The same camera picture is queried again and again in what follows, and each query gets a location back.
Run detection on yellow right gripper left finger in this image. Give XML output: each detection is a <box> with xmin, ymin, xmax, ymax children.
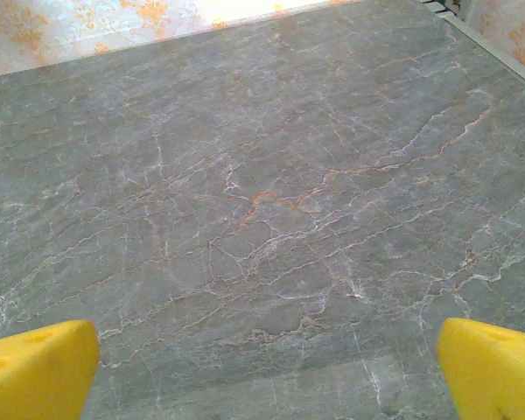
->
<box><xmin>0</xmin><ymin>318</ymin><xmax>101</xmax><ymax>420</ymax></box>

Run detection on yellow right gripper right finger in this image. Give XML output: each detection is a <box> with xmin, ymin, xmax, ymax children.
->
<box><xmin>436</xmin><ymin>318</ymin><xmax>525</xmax><ymax>420</ymax></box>

